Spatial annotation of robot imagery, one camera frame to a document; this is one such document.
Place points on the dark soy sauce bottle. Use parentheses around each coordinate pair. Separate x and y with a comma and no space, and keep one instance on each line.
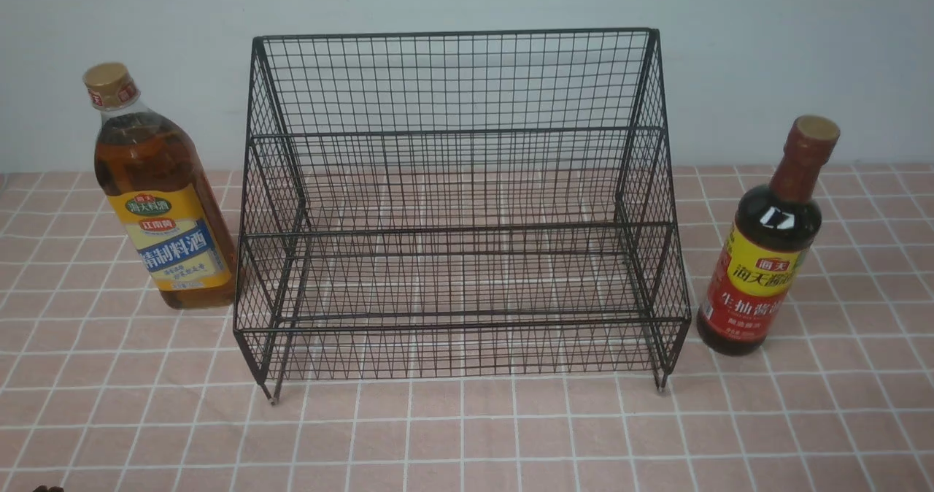
(774,226)

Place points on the amber cooking wine bottle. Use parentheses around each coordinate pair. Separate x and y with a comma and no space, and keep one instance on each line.
(149,169)

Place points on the pink checkered tablecloth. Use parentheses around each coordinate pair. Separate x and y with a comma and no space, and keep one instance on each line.
(106,389)

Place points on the black wire mesh shelf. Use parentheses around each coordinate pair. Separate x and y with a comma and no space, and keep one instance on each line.
(456,204)

